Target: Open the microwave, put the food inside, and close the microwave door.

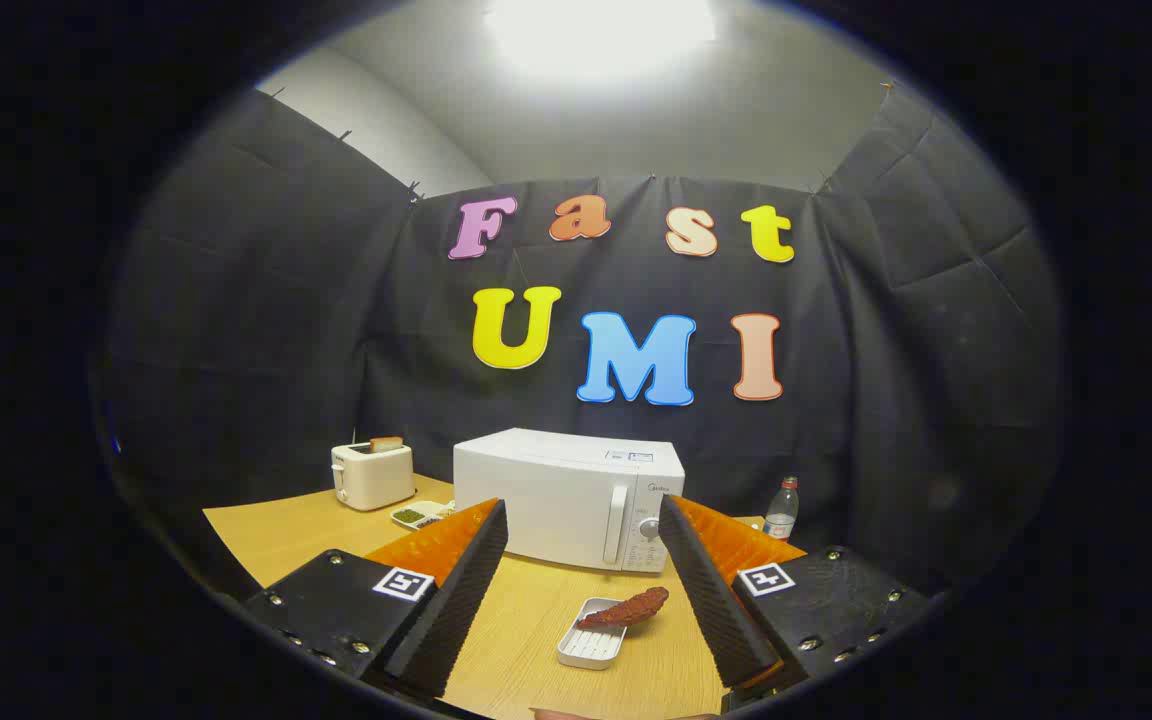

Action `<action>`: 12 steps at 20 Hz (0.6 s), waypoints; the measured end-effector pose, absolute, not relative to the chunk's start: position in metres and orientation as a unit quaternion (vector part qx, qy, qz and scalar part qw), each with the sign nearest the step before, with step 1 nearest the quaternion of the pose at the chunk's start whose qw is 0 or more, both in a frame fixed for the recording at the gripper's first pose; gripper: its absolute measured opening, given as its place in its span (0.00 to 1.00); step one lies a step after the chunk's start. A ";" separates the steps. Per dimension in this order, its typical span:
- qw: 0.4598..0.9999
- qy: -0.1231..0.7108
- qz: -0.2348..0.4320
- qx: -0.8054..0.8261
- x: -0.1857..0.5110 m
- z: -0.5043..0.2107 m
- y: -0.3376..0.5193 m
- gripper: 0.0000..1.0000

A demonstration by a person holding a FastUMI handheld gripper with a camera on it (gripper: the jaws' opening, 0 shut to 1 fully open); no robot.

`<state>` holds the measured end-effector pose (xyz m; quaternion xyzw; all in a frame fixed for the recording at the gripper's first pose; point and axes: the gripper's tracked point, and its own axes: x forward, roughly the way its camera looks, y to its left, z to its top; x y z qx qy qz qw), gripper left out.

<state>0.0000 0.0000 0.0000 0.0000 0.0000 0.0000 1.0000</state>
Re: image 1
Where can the toasted bread slice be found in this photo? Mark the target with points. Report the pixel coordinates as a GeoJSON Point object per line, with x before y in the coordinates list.
{"type": "Point", "coordinates": [386, 444]}

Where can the white divided dish with beans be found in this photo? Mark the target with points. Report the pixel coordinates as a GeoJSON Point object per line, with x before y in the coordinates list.
{"type": "Point", "coordinates": [416, 516]}

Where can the small white rectangular tray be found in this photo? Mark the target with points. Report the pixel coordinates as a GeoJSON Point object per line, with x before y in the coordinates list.
{"type": "Point", "coordinates": [591, 648]}

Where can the brown grilled meat piece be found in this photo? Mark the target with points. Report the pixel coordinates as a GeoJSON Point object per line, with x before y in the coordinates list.
{"type": "Point", "coordinates": [626, 610]}

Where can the white toaster oven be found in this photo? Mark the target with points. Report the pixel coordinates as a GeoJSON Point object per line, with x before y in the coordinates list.
{"type": "Point", "coordinates": [546, 500]}

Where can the bright ceiling light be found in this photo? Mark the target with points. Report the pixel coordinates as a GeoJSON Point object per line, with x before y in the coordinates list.
{"type": "Point", "coordinates": [596, 30]}

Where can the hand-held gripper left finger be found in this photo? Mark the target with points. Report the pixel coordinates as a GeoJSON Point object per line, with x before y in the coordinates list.
{"type": "Point", "coordinates": [456, 610]}

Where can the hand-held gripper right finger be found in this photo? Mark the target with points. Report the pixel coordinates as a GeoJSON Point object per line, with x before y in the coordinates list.
{"type": "Point", "coordinates": [716, 600]}

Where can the clear plastic bottle red label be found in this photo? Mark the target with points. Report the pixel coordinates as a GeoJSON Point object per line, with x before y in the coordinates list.
{"type": "Point", "coordinates": [781, 520]}

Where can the white bread toaster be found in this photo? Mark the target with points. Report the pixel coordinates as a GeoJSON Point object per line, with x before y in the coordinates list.
{"type": "Point", "coordinates": [371, 480]}

